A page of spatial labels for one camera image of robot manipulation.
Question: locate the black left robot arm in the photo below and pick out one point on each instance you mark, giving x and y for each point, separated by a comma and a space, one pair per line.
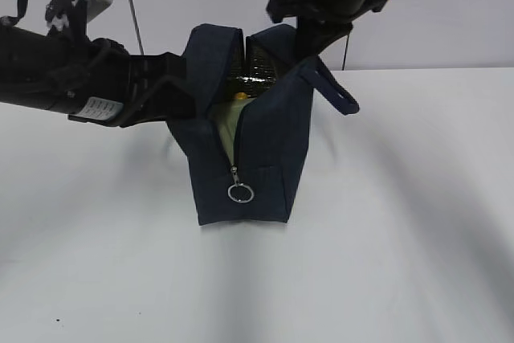
27, 60

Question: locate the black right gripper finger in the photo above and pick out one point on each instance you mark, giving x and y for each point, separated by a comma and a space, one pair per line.
313, 36

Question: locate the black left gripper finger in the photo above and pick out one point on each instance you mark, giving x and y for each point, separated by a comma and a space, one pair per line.
148, 70
168, 98

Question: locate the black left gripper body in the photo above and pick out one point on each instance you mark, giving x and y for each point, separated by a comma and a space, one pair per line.
95, 90

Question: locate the yellow pear shaped gourd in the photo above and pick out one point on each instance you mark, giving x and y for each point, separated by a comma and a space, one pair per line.
241, 96

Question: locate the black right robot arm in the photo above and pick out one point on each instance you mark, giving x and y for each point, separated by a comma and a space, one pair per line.
320, 23

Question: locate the green lid glass food container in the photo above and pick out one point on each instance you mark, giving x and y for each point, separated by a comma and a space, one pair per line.
226, 117

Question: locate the dark blue fabric lunch bag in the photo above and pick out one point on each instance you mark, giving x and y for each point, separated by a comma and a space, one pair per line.
272, 135

